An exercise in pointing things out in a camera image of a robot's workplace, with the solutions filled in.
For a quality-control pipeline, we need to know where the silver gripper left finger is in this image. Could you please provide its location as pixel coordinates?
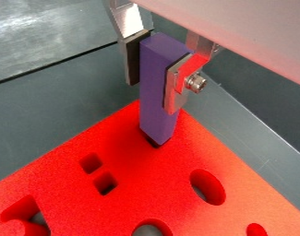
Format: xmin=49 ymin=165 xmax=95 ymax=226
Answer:
xmin=103 ymin=0 xmax=152 ymax=86

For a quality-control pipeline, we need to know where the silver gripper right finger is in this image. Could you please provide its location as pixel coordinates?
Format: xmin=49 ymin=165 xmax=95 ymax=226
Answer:
xmin=163 ymin=31 xmax=218 ymax=115

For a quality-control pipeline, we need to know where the purple rectangular block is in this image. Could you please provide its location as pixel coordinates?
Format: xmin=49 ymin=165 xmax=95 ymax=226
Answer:
xmin=139 ymin=33 xmax=190 ymax=146

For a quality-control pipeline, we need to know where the red foam shape board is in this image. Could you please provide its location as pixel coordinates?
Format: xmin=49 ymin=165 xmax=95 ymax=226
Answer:
xmin=0 ymin=103 xmax=300 ymax=236

